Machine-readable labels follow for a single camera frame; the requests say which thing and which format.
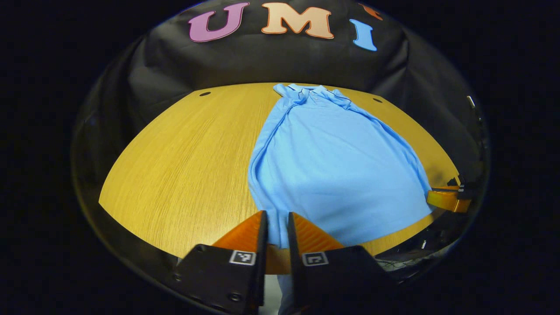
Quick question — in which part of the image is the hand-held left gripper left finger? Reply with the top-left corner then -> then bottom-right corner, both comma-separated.
173,210 -> 269,314

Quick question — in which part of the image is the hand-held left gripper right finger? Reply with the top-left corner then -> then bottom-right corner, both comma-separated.
287,212 -> 394,313

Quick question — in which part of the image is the light blue T-shirt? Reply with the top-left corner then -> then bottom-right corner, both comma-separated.
247,83 -> 434,315

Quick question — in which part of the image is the black backdrop cloth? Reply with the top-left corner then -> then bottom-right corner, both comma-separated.
72,0 -> 490,272

